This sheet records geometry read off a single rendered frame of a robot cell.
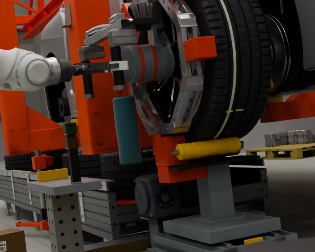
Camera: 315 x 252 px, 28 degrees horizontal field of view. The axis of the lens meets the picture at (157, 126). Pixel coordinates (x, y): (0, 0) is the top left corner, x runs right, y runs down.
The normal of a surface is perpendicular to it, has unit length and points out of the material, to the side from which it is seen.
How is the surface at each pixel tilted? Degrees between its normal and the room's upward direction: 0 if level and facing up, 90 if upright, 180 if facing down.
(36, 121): 90
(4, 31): 90
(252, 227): 90
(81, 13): 90
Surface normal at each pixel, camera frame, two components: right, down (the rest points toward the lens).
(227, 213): 0.40, -0.04
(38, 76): 0.53, 0.11
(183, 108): 0.36, 0.67
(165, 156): -0.91, 0.11
